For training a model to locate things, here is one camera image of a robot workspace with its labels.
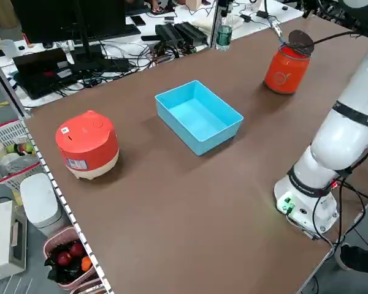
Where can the silver round bin lid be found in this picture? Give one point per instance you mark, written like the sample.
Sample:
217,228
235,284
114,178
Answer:
300,41

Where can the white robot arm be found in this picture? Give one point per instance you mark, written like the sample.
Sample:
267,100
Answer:
340,134

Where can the blue plastic tray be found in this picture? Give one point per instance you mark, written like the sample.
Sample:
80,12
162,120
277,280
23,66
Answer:
202,116

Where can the green plastic bottle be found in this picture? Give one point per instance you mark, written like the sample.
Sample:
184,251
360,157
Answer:
224,36

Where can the orange cylindrical bin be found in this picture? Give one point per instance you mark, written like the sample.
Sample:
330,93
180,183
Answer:
285,73

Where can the pink waste bin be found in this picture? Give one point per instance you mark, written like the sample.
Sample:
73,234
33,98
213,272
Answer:
59,232

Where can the black bin bag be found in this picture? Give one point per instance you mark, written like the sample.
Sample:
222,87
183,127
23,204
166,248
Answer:
64,274

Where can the red and cream rice cooker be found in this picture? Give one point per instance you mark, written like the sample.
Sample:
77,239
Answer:
86,137

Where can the black keyboard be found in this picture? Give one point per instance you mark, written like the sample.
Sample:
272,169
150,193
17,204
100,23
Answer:
132,29

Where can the black smartphone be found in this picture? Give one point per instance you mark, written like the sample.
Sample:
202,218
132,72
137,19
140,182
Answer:
138,20

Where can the black monitor stand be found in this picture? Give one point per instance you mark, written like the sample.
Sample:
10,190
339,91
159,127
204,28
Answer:
83,46

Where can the red apple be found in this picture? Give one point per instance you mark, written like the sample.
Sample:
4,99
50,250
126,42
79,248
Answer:
76,249
64,258

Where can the orange fruit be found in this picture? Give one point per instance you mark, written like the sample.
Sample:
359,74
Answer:
86,264

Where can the white rounded appliance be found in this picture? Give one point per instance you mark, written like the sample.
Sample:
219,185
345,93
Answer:
38,199

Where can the black laptop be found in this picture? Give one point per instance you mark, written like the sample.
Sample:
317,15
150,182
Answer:
40,64

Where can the pink and white basket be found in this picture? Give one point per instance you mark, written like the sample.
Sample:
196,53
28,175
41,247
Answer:
6,130

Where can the black computer monitor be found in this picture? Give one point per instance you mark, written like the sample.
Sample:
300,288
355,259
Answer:
49,18

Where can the white plastic cup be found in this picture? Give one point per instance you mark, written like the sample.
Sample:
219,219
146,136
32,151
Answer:
7,49

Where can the white box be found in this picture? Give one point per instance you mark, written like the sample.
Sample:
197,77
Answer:
0,232

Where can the black shoe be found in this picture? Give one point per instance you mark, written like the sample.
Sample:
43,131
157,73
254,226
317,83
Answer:
358,257

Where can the aluminium table edge rail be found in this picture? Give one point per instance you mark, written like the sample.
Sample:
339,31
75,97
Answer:
67,208

